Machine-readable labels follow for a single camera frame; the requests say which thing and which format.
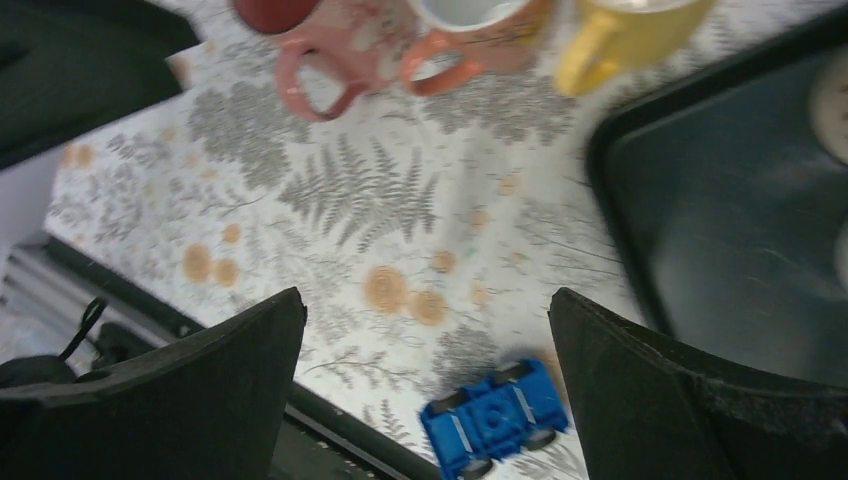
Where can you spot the black plastic tray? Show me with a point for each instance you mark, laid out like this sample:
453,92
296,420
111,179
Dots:
727,202

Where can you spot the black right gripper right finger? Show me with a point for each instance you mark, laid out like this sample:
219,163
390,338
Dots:
647,406

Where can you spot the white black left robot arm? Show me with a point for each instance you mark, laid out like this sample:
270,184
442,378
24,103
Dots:
67,68

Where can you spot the yellow ceramic mug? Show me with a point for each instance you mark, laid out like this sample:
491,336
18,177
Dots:
615,37

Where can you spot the floral patterned table mat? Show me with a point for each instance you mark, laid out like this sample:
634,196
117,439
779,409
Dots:
426,235

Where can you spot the terracotta floral mug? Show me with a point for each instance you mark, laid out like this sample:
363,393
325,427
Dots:
490,36

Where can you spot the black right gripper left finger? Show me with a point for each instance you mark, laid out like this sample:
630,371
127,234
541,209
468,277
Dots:
208,406

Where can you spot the large pink speckled mug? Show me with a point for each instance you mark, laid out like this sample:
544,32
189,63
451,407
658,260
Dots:
357,43

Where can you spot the blue toy car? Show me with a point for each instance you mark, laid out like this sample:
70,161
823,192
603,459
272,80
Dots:
513,409

